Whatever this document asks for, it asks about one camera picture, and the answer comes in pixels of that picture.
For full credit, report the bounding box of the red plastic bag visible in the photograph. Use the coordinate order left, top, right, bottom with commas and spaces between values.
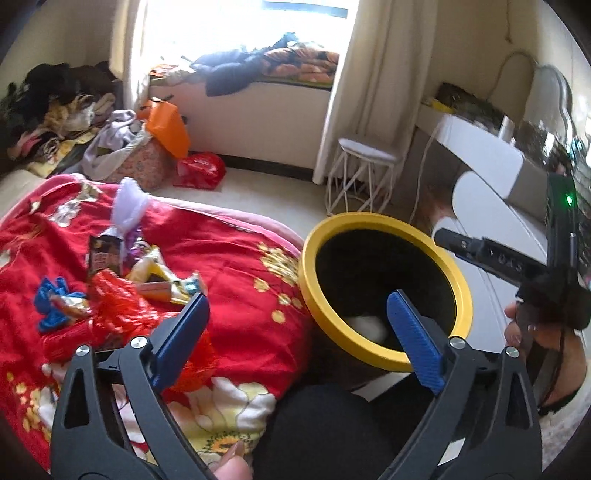
90, 269, 177, 343
173, 152, 226, 190

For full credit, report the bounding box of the blue wrapper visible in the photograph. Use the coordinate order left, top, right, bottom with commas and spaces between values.
33, 277, 91, 334

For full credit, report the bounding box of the white paper wrapper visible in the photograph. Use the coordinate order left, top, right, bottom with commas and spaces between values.
345, 315, 389, 345

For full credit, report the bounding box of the yellow white snack bag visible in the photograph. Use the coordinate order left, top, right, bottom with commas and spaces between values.
125, 246, 207, 305

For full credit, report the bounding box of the dark green snack bag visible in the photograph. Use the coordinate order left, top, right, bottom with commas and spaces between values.
87, 235, 123, 280

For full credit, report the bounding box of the white foam fruit net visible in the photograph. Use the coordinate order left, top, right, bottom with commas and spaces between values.
105, 177, 150, 270

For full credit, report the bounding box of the purple snack wrapper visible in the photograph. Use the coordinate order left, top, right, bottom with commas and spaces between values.
123, 226, 156, 269

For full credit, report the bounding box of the yellow rimmed black trash bin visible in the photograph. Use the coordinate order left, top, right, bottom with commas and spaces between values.
298, 213, 474, 372

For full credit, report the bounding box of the person's right hand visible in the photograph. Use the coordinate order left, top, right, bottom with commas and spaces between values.
504, 301, 587, 410

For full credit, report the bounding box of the person's left hand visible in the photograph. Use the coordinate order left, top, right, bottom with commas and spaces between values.
213, 441, 252, 480

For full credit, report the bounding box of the red can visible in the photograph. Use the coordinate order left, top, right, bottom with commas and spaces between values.
42, 320, 103, 362

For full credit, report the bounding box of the white petal shaped chair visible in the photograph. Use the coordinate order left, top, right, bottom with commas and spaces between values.
434, 172, 547, 352

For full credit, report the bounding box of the white vanity desk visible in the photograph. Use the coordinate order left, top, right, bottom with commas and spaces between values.
416, 105, 547, 221

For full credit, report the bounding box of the floral fabric basket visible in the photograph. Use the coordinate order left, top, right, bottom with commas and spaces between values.
104, 139, 173, 192

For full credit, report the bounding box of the red plastic bag on floor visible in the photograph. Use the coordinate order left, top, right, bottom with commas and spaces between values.
173, 152, 226, 190

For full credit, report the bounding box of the cream curtain right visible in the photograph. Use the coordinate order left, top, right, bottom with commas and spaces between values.
312, 0, 439, 184

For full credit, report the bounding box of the cream curtain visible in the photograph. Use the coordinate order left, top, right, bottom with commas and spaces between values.
109, 0, 150, 110
312, 0, 439, 184

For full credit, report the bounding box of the grey white garment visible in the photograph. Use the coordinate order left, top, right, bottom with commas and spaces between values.
81, 109, 152, 181

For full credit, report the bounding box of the orange shopping bag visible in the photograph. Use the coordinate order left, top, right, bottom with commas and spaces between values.
136, 98, 190, 159

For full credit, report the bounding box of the pile of clothes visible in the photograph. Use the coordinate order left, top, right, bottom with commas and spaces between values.
1, 62, 121, 178

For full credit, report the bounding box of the orange patterned quilt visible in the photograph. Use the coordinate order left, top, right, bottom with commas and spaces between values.
262, 45, 339, 88

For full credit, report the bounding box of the cream curtain left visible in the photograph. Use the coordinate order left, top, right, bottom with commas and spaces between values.
109, 0, 150, 110

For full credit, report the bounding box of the dark jacket on sill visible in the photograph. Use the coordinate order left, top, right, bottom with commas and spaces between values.
189, 32, 298, 97

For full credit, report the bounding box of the white cable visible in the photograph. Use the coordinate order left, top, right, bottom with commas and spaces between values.
407, 121, 445, 225

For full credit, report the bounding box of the white wire frame stool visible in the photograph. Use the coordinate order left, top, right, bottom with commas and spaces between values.
325, 136, 403, 216

